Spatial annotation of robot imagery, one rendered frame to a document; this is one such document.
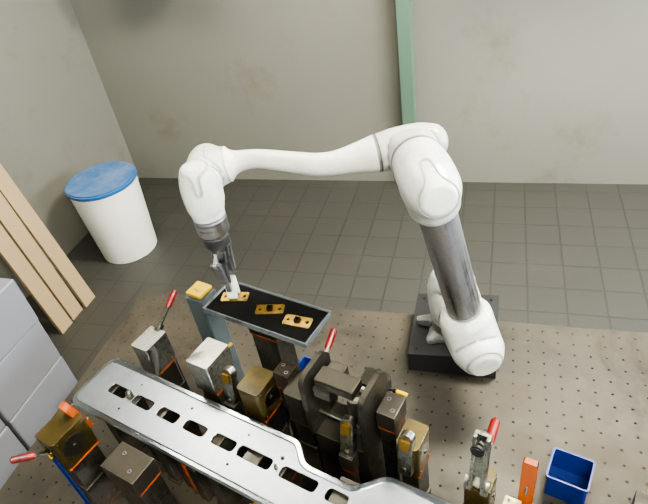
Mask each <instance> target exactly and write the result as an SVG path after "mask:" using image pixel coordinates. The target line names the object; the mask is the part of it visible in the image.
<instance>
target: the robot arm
mask: <svg viewBox="0 0 648 504"><path fill-rule="evenodd" d="M447 148H448V136H447V133H446V131H445V130H444V128H443V127H441V126H440V125H438V124H434V123H425V122H421V123H411V124H406V125H401V126H397V127H393V128H389V129H386V130H384V131H381V132H378V133H376V134H373V135H370V136H368V137H365V138H363V139H361V140H359V141H357V142H355V143H352V144H350V145H348V146H345V147H343V148H340V149H337V150H334V151H330V152H323V153H306V152H293V151H281V150H268V149H247V150H230V149H228V148H226V147H225V146H216V145H213V144H209V143H204V144H200V145H198V146H196V147H195V148H194V149H193V150H192V151H191V152H190V154H189V156H188V158H187V161H186V163H185V164H183V165H182V166H181V168H180V170H179V177H178V180H179V189H180V193H181V196H182V200H183V202H184V205H185V207H186V210H187V212H188V213H189V215H190V216H191V217H192V219H193V223H194V225H195V228H196V231H197V234H198V236H199V237H200V238H202V240H203V243H204V246H205V248H206V249H208V250H210V251H211V254H212V258H213V259H214V261H213V264H210V268H211V269H212V270H213V271H214V273H215V275H216V278H217V280H218V282H219V284H220V286H225V289H226V292H227V295H228V298H229V299H238V294H237V292H238V293H240V289H239V286H238V283H237V280H236V276H235V275H234V274H237V271H235V270H234V269H236V264H235V260H234V255H233V250H232V246H231V238H230V235H229V232H228V230H229V223H228V219H227V216H226V212H225V208H224V204H225V202H224V200H225V196H224V191H223V187H224V186H225V185H227V184H229V183H230V182H232V181H234V179H235V177H236V176H237V175H238V174H239V173H240V172H242V171H245V170H249V169H257V168H260V169H269V170H275V171H282V172H288V173H295V174H301V175H309V176H337V175H347V174H359V173H378V172H384V171H393V172H394V177H395V180H396V183H397V185H398V189H399V192H400V195H401V197H402V199H403V201H404V203H405V205H406V208H407V210H408V212H409V214H410V216H411V218H412V219H413V220H414V221H416V222H417V223H419V225H420V228H421V231H422V234H423V237H424V240H425V244H426V247H427V250H428V253H429V256H430V260H431V263H432V266H433V271H432V272H431V274H430V276H429V279H428V283H427V294H428V303H429V308H430V312H431V313H430V314H427V315H420V316H417V324H420V325H424V326H429V327H430V328H429V333H428V335H427V337H426V341H427V343H428V344H436V343H445V344H446V345H447V348H448V350H449V352H450V354H451V356H452V358H453V360H454V362H455V363H456V364H457V365H458V366H459V367H460V368H461V369H463V370H464V371H465V372H467V373H468V374H471V375H475V376H485V375H488V374H491V373H493V372H494V371H496V370H497V369H498V368H499V366H500V365H501V364H502V362H503V359H504V351H505V346H504V342H503V339H502V336H501V334H500V331H499V328H498V325H497V323H496V320H495V317H494V314H493V311H492V309H491V306H490V305H489V303H488V302H487V301H486V300H484V299H483V298H481V295H480V292H479V289H478V286H477V285H476V280H475V276H474V274H473V270H472V266H471V262H470V258H469V254H468V250H467V246H466V242H465V238H464V234H463V231H462V227H461V223H460V219H459V215H458V211H459V209H460V207H461V197H462V182H461V178H460V175H459V173H458V171H457V169H456V167H455V165H454V163H453V161H452V159H451V158H450V156H449V155H448V153H447V152H446V151H447Z"/></svg>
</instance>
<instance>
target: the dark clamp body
mask: <svg viewBox="0 0 648 504"><path fill-rule="evenodd" d="M302 371H303V370H298V371H297V373H296V374H295V375H294V377H293V378H292V379H291V381H290V382H289V384H288V385H287V386H286V388H285V389H284V391H283V393H284V396H285V400H286V403H287V407H288V410H289V413H290V419H291V420H293V421H295V424H296V428H297V431H298V435H299V441H300V442H301V444H302V447H303V451H304V454H305V458H306V461H307V462H308V464H309V465H311V466H313V467H315V468H317V469H319V470H321V471H323V472H325V468H324V464H323V460H322V456H321V452H320V448H319V444H318V440H317V436H316V434H315V435H314V434H312V433H310V430H309V426H308V423H307V419H306V415H305V411H304V407H303V403H302V400H301V396H300V392H299V388H298V381H299V377H300V375H301V373H302ZM325 473H326V472H325Z"/></svg>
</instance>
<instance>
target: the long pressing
mask: <svg viewBox="0 0 648 504"><path fill-rule="evenodd" d="M141 384H143V385H142V386H141ZM114 385H118V386H120V387H122V388H124V389H126V390H131V391H132V393H133V394H134V395H135V397H134V398H133V399H132V400H129V399H127V398H126V396H125V398H121V397H119V396H117V395H114V394H112V393H110V392H109V390H110V389H111V388H112V387H113V386H114ZM138 396H141V397H143V398H145V399H147V400H149V401H151V402H153V403H154V405H153V406H152V408H151V409H150V410H145V409H143V408H141V407H139V406H137V405H135V404H133V403H132V402H133V400H134V399H135V398H136V397H138ZM73 403H74V405H75V406H76V407H78V408H80V409H82V410H84V411H86V412H88V413H89V414H91V415H93V416H95V417H97V418H99V419H101V420H102V421H104V422H106V423H108V424H110V425H112V426H114V427H115V428H117V429H119V430H121V431H123V432H125V433H127V434H129V435H130V436H132V437H134V438H136V439H138V440H140V441H142V442H143V443H145V444H147V445H149V446H151V447H153V448H155V449H156V450H158V451H160V452H162V453H164V454H166V455H168V456H169V457H171V458H173V459H175V460H177V461H179V462H181V463H182V464H184V465H186V466H188V467H190V468H192V469H194V470H195V471H197V472H199V473H201V474H203V475H205V476H207V477H208V478H210V479H212V480H214V481H216V482H218V483H220V484H221V485H223V486H225V487H227V488H229V489H231V490H233V491H234V492H236V493H238V494H240V495H242V496H244V497H246V498H247V499H249V500H251V501H253V502H255V503H257V504H333V503H331V502H329V501H327V500H326V499H325V496H326V494H327V492H328V491H329V490H331V489H332V490H335V491H337V492H339V493H341V494H343V495H345V496H347V497H348V502H347V503H346V504H452V503H450V502H447V501H445V500H443V499H441V498H438V497H436V496H434V495H432V494H429V493H427V492H425V491H423V490H421V489H418V488H416V487H414V486H412V485H409V484H407V483H405V482H403V481H400V480H398V479H396V478H393V477H389V476H384V477H380V478H377V479H374V480H371V481H368V482H365V483H362V484H358V485H352V484H349V483H347V482H344V481H342V480H340V479H338V478H336V477H334V476H332V475H330V474H327V473H325V472H323V471H321V470H319V469H317V468H315V467H313V466H311V465H309V464H308V462H307V461H306V458H305V454H304V451H303V447H302V444H301V442H300V441H299V440H298V439H296V438H294V437H292V436H290V435H288V434H285V433H283V432H281V431H279V430H277V429H274V428H272V427H270V426H268V425H266V424H263V423H261V422H259V421H257V420H254V419H252V418H250V417H248V416H246V415H243V414H241V413H239V412H237V411H234V410H232V409H230V408H228V407H226V406H223V405H221V404H219V403H217V402H214V401H212V400H210V399H208V398H206V397H203V396H201V395H199V394H197V393H195V392H192V391H190V390H188V389H186V388H183V387H181V386H179V385H177V384H175V383H172V382H170V381H168V380H166V379H163V378H161V377H159V376H157V375H155V374H152V373H150V372H148V371H146V370H143V369H141V368H139V367H137V366H135V365H132V364H130V363H128V362H126V361H124V360H121V359H112V360H110V361H109V362H108V363H107V364H106V365H104V366H103V367H102V368H101V369H100V370H99V371H98V372H97V373H96V374H95V375H94V376H93V377H92V378H91V379H90V380H89V381H88V382H86V383H85V384H84V385H83V386H82V387H81V388H80V389H79V390H78V391H77V392H76V393H75V395H74V397H73ZM192 407H193V408H194V409H193V410H191V408H192ZM118 408H120V409H119V410H118ZM163 408H165V409H168V410H170V411H172V412H174V413H176V414H178V415H180V418H179V419H178V420H177V421H176V422H175V423H171V422H169V421H167V420H165V419H163V418H161V417H159V416H157V414H158V412H159V411H160V410H161V409H163ZM189 421H192V422H194V423H196V424H199V425H201V426H203V427H205V428H207V432H206V433H205V434H204V435H203V436H202V437H199V436H197V435H195V434H193V433H191V432H189V431H187V430H185V429H184V426H185V425H186V423H187V422H189ZM248 434H250V436H248ZM216 435H221V436H223V437H225V438H227V439H229V440H232V441H234V442H236V446H235V448H234V449H233V450H232V451H227V450H225V449H223V448H221V447H219V446H217V445H215V444H213V443H212V439H213V438H214V437H215V436H216ZM241 447H246V448H248V449H250V450H252V451H254V452H256V453H258V454H260V455H262V456H265V457H267V458H269V459H271V460H272V461H273V463H272V464H271V466H270V467H269V468H268V469H263V468H261V467H259V466H257V465H255V464H253V463H251V462H249V461H247V460H245V459H243V458H241V457H239V456H237V452H238V451H239V449H240V448H241ZM281 456H284V457H285V459H284V460H281V459H280V458H281ZM226 463H229V465H228V466H226ZM274 463H276V464H277V466H278V469H277V470H274V466H273V465H274ZM285 467H287V468H289V469H291V470H293V471H295V472H298V473H300V474H302V475H304V476H306V477H308V478H310V479H312V480H314V481H316V482H317V483H318V486H317V488H316V489H315V491H313V492H309V491H307V490H305V489H303V488H301V487H299V486H297V485H295V484H293V483H291V482H289V481H287V480H285V479H283V478H281V477H280V476H279V474H280V472H281V471H282V469H283V468H285Z"/></svg>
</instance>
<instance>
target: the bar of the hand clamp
mask: <svg viewBox="0 0 648 504"><path fill-rule="evenodd" d="M488 432H489V431H488V430H486V429H485V430H484V431H481V430H478V429H476V430H475V432H474V434H473V438H472V446H471V448H470V452H471V458H470V467H469V477H468V487H467V490H469V491H471V488H472V482H473V480H474V475H475V476H477V477H479V478H482V479H481V487H480V496H483V493H484V488H485V485H486V483H487V477H488V469H489V461H490V454H491V446H492V438H493V435H491V434H489V433H488Z"/></svg>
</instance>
